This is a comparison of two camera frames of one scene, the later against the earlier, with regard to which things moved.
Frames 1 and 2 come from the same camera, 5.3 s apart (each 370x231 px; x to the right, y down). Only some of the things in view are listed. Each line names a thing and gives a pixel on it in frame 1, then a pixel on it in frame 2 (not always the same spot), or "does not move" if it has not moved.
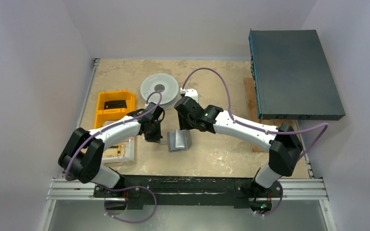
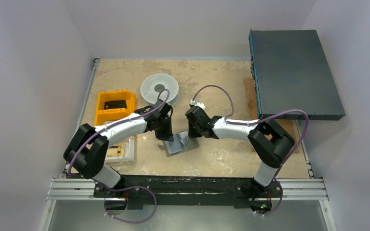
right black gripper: (186, 124) → (193, 130)
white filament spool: (166, 84) does not move
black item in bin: (115, 104) does not move
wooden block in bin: (114, 150) does not move
